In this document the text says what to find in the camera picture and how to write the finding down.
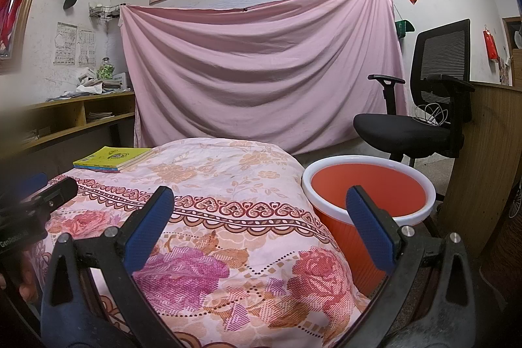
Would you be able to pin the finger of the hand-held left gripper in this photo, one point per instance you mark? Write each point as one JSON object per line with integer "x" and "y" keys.
{"x": 34, "y": 181}
{"x": 57, "y": 195}

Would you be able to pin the wooden cabinet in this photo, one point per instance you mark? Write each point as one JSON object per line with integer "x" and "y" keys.
{"x": 489, "y": 152}

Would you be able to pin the red hanging packet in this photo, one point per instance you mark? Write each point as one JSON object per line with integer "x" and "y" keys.
{"x": 491, "y": 45}

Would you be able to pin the pile of papers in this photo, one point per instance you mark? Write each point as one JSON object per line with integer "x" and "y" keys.
{"x": 93, "y": 85}

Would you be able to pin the yellow book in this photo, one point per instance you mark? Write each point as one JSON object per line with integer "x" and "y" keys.
{"x": 114, "y": 156}

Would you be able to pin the person's left hand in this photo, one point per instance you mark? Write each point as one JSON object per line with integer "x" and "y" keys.
{"x": 26, "y": 287}

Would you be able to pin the glass jar with green contents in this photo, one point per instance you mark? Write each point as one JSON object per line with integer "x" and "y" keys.
{"x": 106, "y": 70}

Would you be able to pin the orange bucket with white rim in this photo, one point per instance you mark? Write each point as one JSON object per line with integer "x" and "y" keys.
{"x": 387, "y": 185}

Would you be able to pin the papers in shelf compartment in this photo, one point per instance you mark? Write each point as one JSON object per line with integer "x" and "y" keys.
{"x": 99, "y": 114}
{"x": 36, "y": 135}

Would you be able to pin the floral printed blanket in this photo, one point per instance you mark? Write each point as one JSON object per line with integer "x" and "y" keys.
{"x": 244, "y": 217}

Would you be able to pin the wooden shelf unit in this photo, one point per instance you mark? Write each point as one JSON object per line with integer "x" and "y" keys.
{"x": 69, "y": 100}

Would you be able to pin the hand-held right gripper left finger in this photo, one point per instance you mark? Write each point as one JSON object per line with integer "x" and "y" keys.
{"x": 151, "y": 226}

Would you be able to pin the pink hanging sheet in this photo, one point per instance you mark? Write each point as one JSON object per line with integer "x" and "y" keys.
{"x": 261, "y": 66}

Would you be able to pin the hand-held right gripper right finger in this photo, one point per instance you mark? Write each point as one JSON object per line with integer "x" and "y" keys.
{"x": 371, "y": 227}

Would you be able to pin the blue book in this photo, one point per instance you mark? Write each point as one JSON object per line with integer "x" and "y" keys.
{"x": 96, "y": 168}

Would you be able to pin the wooden door frame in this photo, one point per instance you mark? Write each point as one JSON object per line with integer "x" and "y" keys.
{"x": 507, "y": 38}

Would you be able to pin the black office chair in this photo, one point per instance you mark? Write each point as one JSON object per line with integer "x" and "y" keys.
{"x": 401, "y": 128}

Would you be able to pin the small white wall calendar sheet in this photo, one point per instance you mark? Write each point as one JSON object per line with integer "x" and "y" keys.
{"x": 86, "y": 46}

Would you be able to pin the red window banners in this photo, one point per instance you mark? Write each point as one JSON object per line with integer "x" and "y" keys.
{"x": 14, "y": 5}

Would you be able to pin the green hanging bag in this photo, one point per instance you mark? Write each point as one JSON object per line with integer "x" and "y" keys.
{"x": 403, "y": 27}

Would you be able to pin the large white wall calendar sheet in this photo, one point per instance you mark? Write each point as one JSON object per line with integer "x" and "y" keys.
{"x": 65, "y": 44}

